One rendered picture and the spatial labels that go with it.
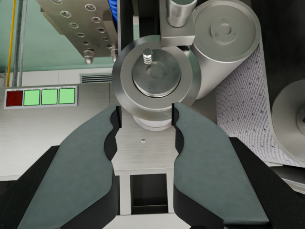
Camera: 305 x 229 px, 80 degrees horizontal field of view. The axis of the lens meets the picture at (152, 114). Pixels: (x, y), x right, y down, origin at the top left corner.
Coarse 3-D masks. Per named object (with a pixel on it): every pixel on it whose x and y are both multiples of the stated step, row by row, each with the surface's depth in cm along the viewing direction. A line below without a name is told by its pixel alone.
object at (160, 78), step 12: (156, 60) 28; (168, 60) 28; (132, 72) 28; (144, 72) 28; (156, 72) 28; (168, 72) 28; (180, 72) 28; (144, 84) 28; (156, 84) 28; (168, 84) 28; (156, 96) 28
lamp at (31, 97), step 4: (28, 92) 63; (32, 92) 63; (36, 92) 63; (28, 96) 63; (32, 96) 63; (36, 96) 63; (28, 100) 62; (32, 100) 62; (36, 100) 62; (24, 104) 62; (28, 104) 62; (32, 104) 62; (36, 104) 62
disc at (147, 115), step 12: (144, 36) 31; (156, 36) 31; (132, 48) 31; (180, 48) 31; (120, 60) 31; (192, 60) 30; (192, 72) 30; (120, 84) 30; (192, 84) 30; (120, 96) 30; (192, 96) 29; (132, 108) 29; (156, 120) 29
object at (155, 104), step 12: (144, 48) 30; (156, 48) 30; (168, 48) 30; (132, 60) 29; (180, 60) 29; (120, 72) 29; (132, 84) 29; (180, 84) 29; (132, 96) 29; (144, 96) 29; (168, 96) 28; (180, 96) 28; (144, 108) 29; (156, 108) 28; (168, 108) 29
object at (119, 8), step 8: (120, 0) 34; (120, 8) 33; (120, 16) 33; (128, 16) 46; (120, 24) 32; (128, 24) 45; (120, 32) 32; (128, 32) 44; (120, 40) 32; (128, 40) 43; (120, 48) 31
